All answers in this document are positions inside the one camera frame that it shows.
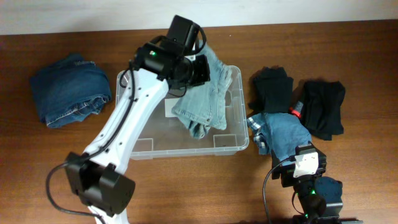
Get black folded garment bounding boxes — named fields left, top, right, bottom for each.
left=249, top=66, right=294, bottom=113

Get light blue jeans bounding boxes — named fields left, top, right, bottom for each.
left=172, top=44, right=233, bottom=139

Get blue shirt with plaid cuffs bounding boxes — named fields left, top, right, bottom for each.
left=247, top=113, right=312, bottom=160

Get white label in bin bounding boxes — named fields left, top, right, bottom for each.
left=164, top=98, right=178, bottom=118

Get clear plastic storage bin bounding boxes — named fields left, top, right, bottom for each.
left=131, top=65, right=249, bottom=160

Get dark blue jeans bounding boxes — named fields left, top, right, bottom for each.
left=29, top=54, right=112, bottom=128

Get black garment with red tag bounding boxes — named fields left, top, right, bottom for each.
left=289, top=81, right=346, bottom=141

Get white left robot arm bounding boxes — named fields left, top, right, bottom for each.
left=61, top=16, right=210, bottom=223

